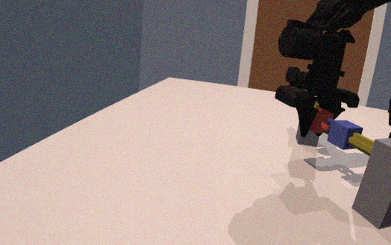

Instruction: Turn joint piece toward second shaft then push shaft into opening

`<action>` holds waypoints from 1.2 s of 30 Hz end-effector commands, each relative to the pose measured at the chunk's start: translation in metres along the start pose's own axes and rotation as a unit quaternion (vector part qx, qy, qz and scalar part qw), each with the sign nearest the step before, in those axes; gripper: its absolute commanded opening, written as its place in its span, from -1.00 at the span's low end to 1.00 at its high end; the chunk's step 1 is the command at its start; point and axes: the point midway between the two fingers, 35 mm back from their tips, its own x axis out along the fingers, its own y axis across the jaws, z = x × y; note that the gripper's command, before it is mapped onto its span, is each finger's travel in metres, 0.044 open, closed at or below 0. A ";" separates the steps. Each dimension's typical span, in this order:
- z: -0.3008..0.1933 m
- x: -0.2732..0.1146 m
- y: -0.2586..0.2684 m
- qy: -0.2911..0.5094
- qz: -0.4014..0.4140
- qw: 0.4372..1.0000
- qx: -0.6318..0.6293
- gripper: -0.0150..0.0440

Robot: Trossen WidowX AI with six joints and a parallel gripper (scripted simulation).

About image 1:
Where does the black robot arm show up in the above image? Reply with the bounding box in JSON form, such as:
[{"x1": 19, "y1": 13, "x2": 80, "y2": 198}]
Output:
[{"x1": 278, "y1": 0, "x2": 391, "y2": 90}]

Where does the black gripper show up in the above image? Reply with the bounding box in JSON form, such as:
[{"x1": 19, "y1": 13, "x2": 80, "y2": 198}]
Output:
[{"x1": 275, "y1": 60, "x2": 360, "y2": 137}]

